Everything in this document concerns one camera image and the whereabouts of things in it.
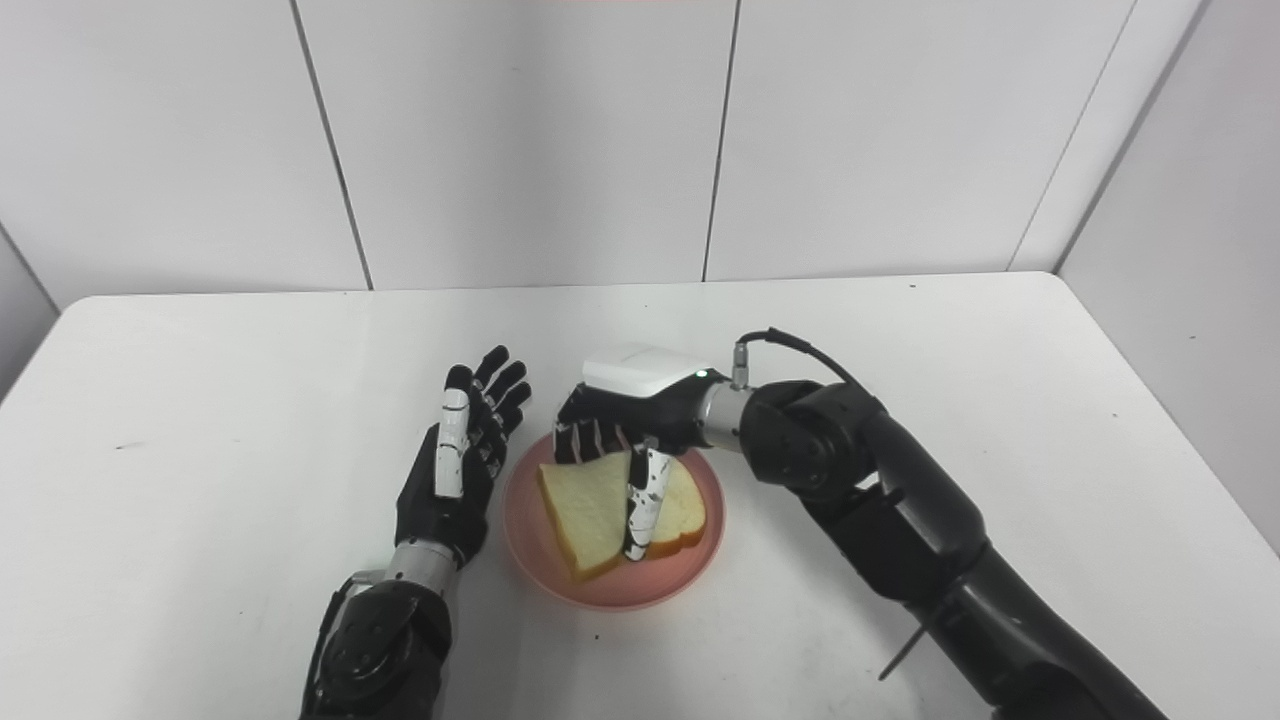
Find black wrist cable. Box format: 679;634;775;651
300;571;387;716
733;328;863;393

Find slice of white bread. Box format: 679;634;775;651
538;450;707;584

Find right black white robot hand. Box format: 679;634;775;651
553;343;714;562

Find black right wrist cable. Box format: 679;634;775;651
733;328;863;393

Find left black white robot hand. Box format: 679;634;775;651
394;345;533;570

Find pink round plate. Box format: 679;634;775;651
502;432;727;612

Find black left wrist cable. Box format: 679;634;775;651
300;571;387;716

